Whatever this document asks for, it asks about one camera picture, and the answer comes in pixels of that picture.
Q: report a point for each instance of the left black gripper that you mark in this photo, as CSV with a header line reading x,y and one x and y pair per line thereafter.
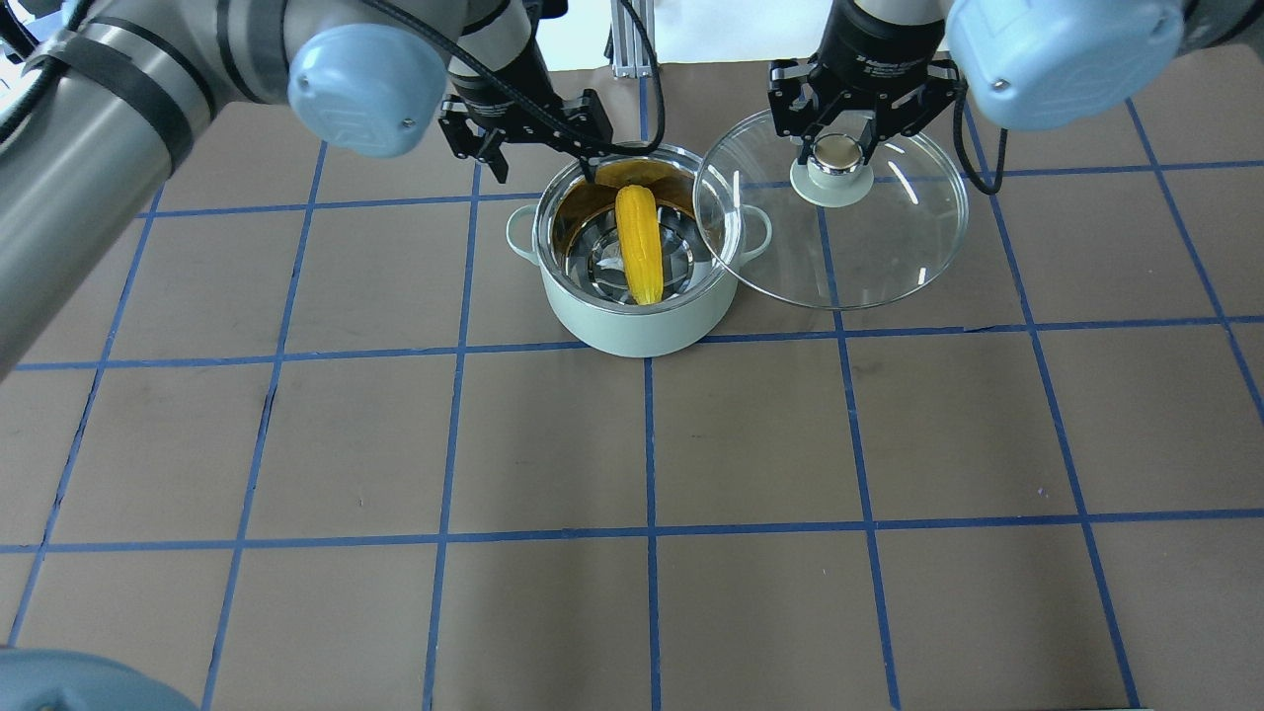
x,y
497,79

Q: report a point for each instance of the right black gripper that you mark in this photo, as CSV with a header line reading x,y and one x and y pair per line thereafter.
x,y
882,46

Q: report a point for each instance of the glass pot lid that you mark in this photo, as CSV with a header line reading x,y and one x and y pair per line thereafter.
x,y
845,236

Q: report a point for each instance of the yellow corn cob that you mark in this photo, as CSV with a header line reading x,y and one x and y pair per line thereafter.
x,y
638,230

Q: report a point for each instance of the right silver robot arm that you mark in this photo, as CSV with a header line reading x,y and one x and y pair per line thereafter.
x,y
1028,65

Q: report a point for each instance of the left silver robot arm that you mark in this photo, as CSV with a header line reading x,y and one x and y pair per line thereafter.
x,y
119,95

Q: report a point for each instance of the white electric cooking pot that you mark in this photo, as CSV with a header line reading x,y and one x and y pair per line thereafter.
x,y
708,235

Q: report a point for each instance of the aluminium frame post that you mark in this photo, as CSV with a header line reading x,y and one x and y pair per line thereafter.
x,y
631,52

